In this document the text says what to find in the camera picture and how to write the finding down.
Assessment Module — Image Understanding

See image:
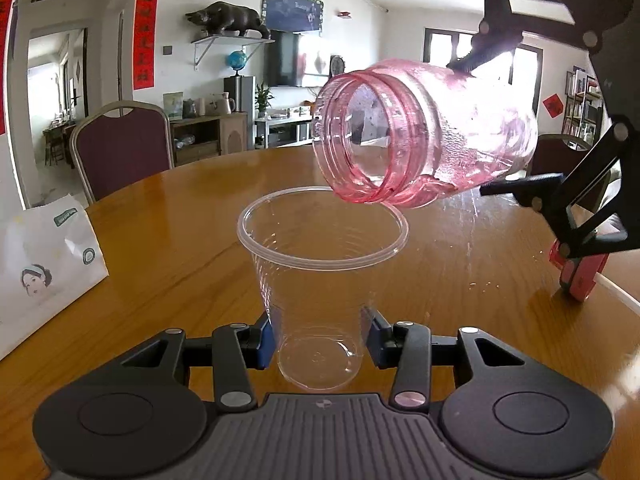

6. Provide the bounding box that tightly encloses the white wall shelf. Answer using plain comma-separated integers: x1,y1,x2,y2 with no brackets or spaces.
191,34,275,71

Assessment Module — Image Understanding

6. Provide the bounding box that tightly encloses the black flat television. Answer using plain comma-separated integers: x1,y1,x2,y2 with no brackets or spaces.
265,30,307,87

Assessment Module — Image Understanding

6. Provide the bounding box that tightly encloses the maroon padded chair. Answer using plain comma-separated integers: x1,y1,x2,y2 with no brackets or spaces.
70,100,175,206

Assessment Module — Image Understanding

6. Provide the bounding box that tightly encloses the red square paper decoration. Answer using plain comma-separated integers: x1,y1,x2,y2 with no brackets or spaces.
542,92,566,118

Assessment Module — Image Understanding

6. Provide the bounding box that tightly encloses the blue globe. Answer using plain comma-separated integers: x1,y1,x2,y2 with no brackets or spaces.
226,50,248,78

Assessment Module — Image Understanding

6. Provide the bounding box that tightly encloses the small potted plant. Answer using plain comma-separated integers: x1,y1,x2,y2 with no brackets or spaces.
255,85,275,120

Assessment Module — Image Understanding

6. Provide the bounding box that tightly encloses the red paper couplet banner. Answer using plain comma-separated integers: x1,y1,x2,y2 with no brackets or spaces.
0,0,15,136
132,0,162,91

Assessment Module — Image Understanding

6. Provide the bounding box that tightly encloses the pink transparent bottle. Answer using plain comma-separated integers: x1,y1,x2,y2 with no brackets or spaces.
312,58,539,208

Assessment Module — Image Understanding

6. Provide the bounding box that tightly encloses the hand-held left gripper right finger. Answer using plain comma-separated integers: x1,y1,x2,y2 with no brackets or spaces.
360,306,526,413

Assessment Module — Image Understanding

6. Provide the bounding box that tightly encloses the clear plastic cup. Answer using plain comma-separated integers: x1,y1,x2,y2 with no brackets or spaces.
236,186,409,392

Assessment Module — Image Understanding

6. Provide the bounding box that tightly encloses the framed picture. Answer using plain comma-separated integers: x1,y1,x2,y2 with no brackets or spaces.
163,91,184,121

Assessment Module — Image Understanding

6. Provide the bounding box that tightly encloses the white tissue packet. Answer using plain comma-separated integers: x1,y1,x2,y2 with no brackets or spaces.
0,195,109,361

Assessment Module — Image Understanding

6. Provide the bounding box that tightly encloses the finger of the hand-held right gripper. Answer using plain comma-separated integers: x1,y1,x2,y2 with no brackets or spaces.
446,0,640,73
479,115,640,261

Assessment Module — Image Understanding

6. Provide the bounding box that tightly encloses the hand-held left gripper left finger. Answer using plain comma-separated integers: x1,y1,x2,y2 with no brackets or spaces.
117,311,276,413

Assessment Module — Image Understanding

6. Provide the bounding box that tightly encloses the dark bull statue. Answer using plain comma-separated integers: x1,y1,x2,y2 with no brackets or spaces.
186,1,272,41

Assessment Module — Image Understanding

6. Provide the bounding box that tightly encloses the bookshelf with books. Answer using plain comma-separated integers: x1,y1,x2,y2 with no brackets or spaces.
561,66,605,148

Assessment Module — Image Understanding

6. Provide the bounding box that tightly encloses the blue wall board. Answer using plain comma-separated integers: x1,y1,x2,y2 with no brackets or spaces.
262,0,324,37

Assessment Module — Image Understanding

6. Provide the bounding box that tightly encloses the white television stand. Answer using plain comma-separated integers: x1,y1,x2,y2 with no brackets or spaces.
254,112,321,150

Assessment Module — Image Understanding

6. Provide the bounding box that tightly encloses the tall black speaker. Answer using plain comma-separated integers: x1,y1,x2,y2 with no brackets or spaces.
223,76,256,113

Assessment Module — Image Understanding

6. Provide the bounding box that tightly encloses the brown wooden cabinet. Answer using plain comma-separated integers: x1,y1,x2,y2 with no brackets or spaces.
169,111,249,166

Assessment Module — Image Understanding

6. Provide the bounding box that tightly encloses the dark purple chair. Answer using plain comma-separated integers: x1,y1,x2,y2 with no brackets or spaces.
530,133,621,201

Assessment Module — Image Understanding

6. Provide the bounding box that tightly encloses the dark wooden desk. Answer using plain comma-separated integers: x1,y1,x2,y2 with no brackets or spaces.
42,120,76,168

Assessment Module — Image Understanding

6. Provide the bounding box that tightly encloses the dark framed balcony door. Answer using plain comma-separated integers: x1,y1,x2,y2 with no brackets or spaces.
424,27,543,91

